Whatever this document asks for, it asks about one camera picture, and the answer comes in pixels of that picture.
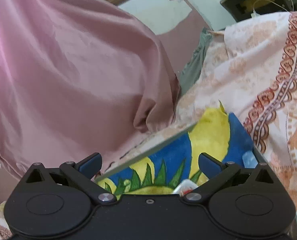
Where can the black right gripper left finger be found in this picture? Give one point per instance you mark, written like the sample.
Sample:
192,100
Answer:
79,176

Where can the grey tray with painted lining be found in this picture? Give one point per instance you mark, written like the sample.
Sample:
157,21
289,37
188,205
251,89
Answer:
253,205

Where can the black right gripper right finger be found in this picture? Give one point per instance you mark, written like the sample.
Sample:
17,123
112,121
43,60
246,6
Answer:
218,173

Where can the grey green cloth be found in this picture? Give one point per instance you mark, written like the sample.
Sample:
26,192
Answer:
192,70

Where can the floral pink bed quilt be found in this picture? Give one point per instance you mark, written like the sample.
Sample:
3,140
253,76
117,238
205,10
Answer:
250,70

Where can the pink satin pillow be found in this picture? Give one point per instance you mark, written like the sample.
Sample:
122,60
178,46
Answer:
78,77

